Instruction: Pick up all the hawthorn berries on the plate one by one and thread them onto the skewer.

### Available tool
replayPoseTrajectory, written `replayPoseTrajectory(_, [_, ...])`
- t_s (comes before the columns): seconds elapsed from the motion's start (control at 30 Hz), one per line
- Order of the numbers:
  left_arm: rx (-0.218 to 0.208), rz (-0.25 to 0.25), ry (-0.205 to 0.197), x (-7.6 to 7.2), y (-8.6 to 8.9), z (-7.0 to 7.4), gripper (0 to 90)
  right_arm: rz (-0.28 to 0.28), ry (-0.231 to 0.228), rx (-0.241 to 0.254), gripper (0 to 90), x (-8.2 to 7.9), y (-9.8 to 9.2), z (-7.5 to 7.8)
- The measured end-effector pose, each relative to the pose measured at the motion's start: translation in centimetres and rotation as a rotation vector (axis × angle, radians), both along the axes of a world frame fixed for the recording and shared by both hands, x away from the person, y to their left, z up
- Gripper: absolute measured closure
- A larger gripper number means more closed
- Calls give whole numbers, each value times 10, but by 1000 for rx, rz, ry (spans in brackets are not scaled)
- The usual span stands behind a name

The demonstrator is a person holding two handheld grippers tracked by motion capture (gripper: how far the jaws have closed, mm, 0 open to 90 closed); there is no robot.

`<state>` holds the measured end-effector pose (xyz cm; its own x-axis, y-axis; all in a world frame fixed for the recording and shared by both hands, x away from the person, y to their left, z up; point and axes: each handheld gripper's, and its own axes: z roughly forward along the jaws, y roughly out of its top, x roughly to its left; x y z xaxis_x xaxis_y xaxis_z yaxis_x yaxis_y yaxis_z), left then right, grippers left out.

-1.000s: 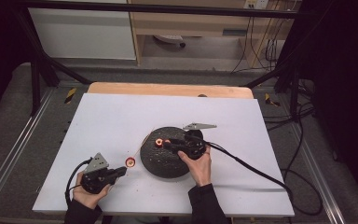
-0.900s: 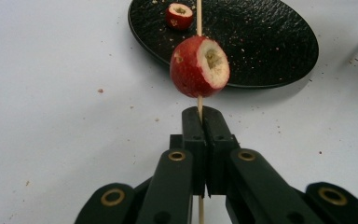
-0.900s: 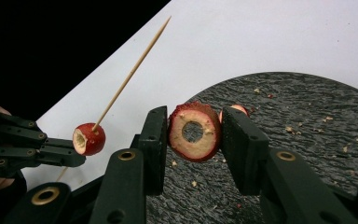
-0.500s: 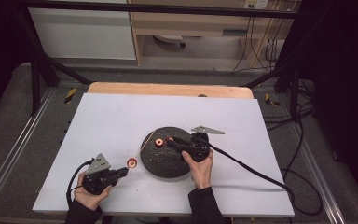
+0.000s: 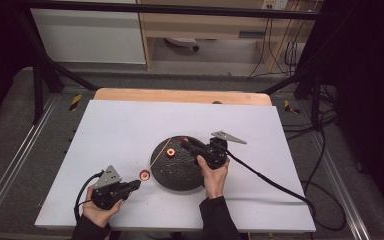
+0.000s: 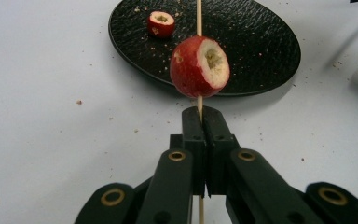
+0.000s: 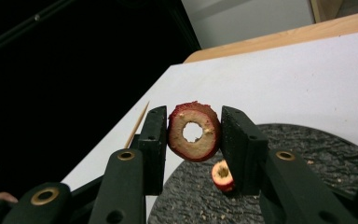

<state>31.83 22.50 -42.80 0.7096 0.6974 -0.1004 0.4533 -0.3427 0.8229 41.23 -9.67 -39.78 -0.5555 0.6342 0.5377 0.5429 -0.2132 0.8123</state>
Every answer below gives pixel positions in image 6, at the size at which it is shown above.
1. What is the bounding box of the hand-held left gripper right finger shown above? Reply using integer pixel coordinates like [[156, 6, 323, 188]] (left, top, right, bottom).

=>
[[202, 106, 241, 198]]

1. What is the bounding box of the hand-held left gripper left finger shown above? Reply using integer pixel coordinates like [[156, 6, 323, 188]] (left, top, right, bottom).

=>
[[170, 105, 207, 196]]

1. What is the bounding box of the cored red hawthorn fruit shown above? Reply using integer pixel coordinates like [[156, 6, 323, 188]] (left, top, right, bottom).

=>
[[169, 35, 231, 99], [146, 10, 176, 39]]

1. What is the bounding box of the black textured round plate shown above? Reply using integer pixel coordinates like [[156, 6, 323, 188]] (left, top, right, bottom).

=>
[[107, 0, 302, 97]]

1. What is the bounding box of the thin wooden skewer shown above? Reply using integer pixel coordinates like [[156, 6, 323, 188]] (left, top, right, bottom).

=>
[[195, 0, 206, 224]]

